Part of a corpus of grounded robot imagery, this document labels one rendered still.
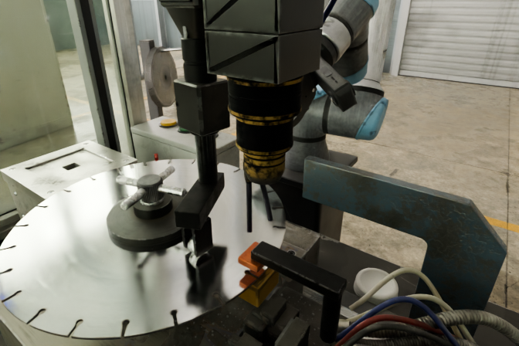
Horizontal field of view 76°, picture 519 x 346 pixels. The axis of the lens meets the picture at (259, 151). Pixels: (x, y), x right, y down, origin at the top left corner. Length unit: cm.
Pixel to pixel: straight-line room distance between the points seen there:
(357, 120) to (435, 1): 536
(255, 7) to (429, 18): 597
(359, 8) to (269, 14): 44
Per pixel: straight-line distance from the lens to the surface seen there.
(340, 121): 89
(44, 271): 42
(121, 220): 43
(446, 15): 615
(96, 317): 35
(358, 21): 64
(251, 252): 33
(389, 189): 44
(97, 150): 80
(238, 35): 23
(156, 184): 41
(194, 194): 35
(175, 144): 80
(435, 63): 621
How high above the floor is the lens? 120
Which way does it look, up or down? 25 degrees down
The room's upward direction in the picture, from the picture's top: straight up
